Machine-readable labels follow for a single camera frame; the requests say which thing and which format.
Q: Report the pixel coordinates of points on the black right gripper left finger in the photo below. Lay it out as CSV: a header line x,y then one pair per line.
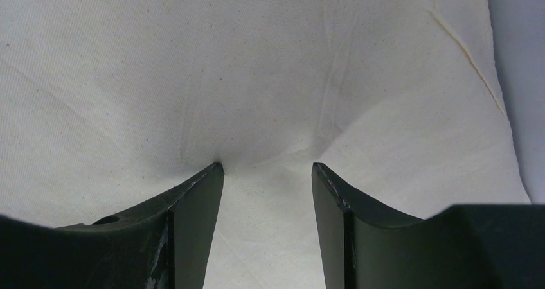
x,y
163,242

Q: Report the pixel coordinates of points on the beige wrapping cloth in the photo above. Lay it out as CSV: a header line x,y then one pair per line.
x,y
106,103

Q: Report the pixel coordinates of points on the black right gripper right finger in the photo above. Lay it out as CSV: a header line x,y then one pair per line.
x,y
367,244

